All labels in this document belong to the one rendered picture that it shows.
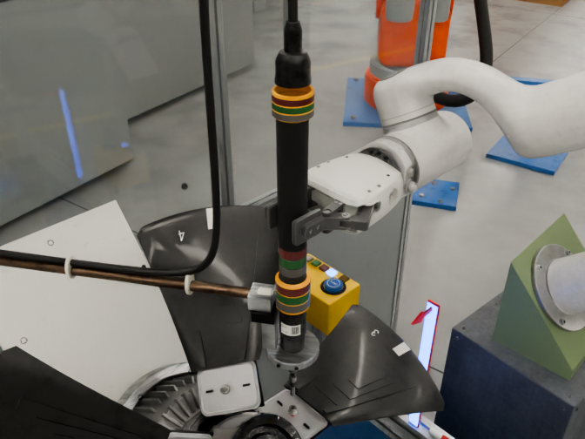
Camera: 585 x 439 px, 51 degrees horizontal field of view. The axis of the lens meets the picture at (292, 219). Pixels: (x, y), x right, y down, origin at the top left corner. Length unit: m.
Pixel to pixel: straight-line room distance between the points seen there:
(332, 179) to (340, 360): 0.37
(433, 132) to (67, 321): 0.63
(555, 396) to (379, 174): 0.78
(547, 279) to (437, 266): 1.85
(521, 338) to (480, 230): 2.16
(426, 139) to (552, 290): 0.65
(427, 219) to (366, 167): 2.81
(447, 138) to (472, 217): 2.81
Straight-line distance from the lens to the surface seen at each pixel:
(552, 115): 0.77
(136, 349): 1.06
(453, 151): 0.85
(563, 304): 1.39
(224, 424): 0.85
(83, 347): 1.03
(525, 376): 1.41
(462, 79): 0.78
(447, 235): 3.45
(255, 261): 0.88
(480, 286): 3.14
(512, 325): 1.42
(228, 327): 0.87
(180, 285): 0.80
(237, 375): 0.87
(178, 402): 0.95
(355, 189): 0.72
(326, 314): 1.29
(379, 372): 1.01
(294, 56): 0.60
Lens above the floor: 1.91
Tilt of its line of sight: 33 degrees down
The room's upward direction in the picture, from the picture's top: straight up
